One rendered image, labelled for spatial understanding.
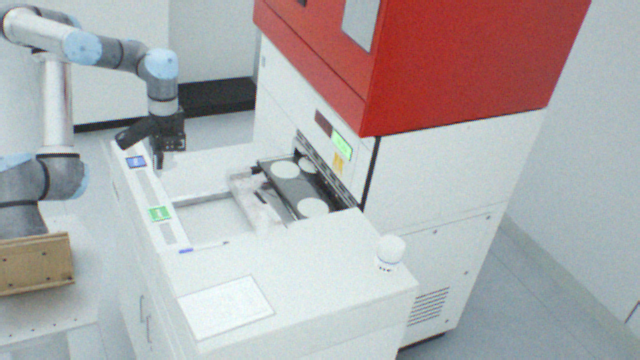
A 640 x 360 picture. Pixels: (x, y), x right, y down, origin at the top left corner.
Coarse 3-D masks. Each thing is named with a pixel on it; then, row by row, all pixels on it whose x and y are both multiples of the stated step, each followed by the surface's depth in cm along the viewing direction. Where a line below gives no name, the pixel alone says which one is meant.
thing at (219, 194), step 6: (264, 180) 212; (264, 186) 211; (270, 186) 212; (204, 192) 202; (210, 192) 202; (216, 192) 203; (222, 192) 204; (228, 192) 205; (174, 198) 197; (180, 198) 198; (186, 198) 198; (192, 198) 199; (198, 198) 200; (204, 198) 201; (210, 198) 203; (216, 198) 204; (222, 198) 205; (174, 204) 197; (180, 204) 198; (186, 204) 199; (192, 204) 200
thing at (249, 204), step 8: (232, 184) 203; (232, 192) 203; (240, 200) 197; (248, 200) 197; (256, 200) 198; (248, 208) 194; (256, 208) 195; (248, 216) 193; (256, 216) 192; (256, 224) 189; (272, 224) 190; (280, 224) 190
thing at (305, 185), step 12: (300, 156) 218; (300, 168) 212; (276, 180) 205; (288, 180) 206; (300, 180) 207; (312, 180) 208; (288, 192) 201; (300, 192) 202; (312, 192) 202; (324, 192) 203; (336, 204) 199; (300, 216) 192
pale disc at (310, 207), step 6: (312, 198) 200; (300, 204) 196; (306, 204) 197; (312, 204) 197; (318, 204) 198; (324, 204) 198; (300, 210) 194; (306, 210) 194; (312, 210) 195; (318, 210) 195; (324, 210) 196; (306, 216) 192; (312, 216) 192
